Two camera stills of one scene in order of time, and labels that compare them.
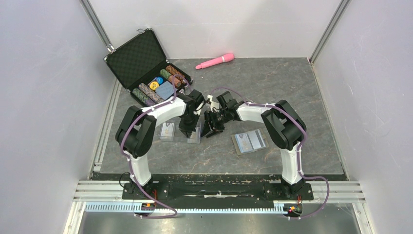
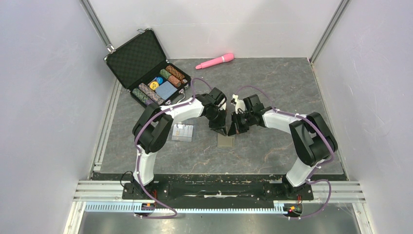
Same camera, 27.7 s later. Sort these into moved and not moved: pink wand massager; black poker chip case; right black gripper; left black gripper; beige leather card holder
Moved: beige leather card holder; right black gripper; left black gripper
Not moved: black poker chip case; pink wand massager
